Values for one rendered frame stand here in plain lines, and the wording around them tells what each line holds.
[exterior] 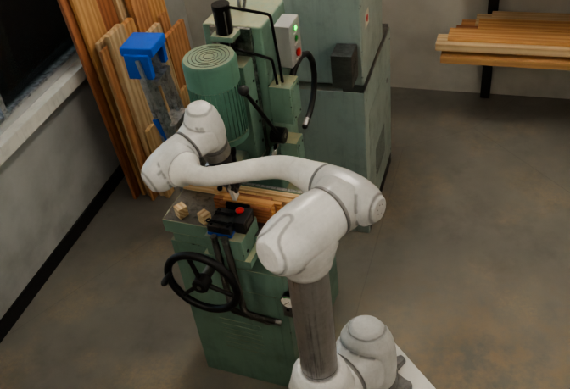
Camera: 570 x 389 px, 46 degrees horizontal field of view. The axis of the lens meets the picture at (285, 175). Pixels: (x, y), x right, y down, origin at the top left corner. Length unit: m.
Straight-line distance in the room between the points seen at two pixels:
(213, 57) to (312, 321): 0.93
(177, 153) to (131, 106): 1.88
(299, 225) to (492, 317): 1.94
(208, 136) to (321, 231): 0.58
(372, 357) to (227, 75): 0.95
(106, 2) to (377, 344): 2.52
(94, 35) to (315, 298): 2.37
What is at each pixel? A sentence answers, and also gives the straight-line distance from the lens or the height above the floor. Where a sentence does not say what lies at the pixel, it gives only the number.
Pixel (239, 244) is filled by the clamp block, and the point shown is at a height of 0.95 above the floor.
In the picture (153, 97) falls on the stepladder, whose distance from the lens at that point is 3.19.
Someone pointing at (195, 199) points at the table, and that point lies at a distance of 2.56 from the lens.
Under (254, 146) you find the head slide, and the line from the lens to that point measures 2.43.
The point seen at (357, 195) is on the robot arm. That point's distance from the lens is 1.54.
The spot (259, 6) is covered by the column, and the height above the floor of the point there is 1.52.
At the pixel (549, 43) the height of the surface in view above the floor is 0.63.
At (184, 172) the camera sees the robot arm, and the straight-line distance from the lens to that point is 1.85.
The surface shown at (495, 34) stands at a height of 0.63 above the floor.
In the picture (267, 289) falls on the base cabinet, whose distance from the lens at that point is 2.55.
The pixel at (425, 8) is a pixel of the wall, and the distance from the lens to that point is 4.45.
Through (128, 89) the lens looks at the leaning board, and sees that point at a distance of 3.69.
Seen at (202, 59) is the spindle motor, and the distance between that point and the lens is 2.17.
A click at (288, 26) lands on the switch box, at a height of 1.48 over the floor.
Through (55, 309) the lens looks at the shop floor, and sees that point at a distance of 3.65.
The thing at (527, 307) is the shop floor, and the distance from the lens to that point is 3.35.
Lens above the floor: 2.52
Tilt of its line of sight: 39 degrees down
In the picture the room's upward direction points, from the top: 8 degrees counter-clockwise
